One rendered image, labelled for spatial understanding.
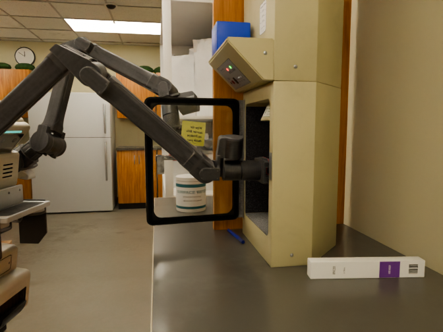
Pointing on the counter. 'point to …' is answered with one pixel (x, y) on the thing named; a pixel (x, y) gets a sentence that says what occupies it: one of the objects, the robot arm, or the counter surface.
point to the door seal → (151, 163)
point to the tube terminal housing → (300, 128)
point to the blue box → (242, 29)
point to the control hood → (247, 59)
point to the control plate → (233, 74)
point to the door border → (152, 161)
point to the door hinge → (242, 157)
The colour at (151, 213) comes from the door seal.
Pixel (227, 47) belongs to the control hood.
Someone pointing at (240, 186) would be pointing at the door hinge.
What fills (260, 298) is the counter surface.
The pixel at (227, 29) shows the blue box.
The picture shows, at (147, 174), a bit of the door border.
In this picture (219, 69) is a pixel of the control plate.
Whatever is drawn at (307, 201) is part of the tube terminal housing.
